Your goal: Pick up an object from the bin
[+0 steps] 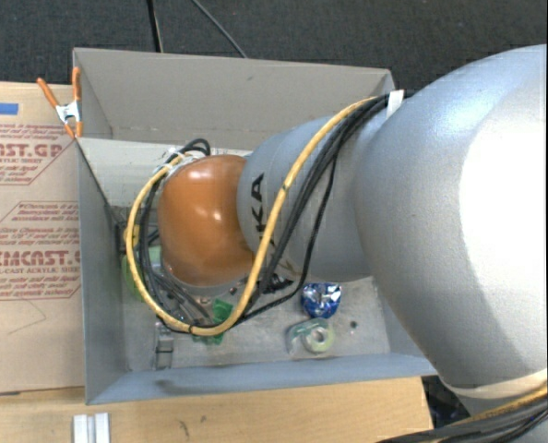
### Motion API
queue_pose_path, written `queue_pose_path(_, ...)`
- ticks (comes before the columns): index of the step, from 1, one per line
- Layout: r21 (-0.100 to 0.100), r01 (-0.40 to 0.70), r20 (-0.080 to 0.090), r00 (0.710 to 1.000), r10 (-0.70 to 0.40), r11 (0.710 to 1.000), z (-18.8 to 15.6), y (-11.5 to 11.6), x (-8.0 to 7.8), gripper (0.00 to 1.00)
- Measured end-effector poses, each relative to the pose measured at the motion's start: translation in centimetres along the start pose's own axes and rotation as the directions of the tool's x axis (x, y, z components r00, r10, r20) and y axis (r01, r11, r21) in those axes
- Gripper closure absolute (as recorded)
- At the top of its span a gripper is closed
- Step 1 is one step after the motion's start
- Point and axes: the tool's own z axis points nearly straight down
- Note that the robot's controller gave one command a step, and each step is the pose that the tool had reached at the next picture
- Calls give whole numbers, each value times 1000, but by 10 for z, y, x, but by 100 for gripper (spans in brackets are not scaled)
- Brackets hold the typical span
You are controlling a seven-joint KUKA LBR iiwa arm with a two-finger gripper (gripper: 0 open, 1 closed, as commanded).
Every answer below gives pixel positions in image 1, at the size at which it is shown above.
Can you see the pale grey metal gripper finger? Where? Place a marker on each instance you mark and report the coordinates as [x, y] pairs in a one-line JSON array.
[[164, 346]]

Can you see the grey metal bin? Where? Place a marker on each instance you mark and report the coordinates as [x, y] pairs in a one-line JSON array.
[[265, 367]]

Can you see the blue crumpled foil packet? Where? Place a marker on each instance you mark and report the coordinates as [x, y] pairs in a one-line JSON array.
[[320, 299]]

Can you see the brown cardboard board, red print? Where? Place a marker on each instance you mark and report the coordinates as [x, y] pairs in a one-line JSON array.
[[34, 321]]

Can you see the black cylinder on white bracket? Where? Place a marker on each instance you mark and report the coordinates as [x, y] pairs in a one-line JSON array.
[[274, 285]]

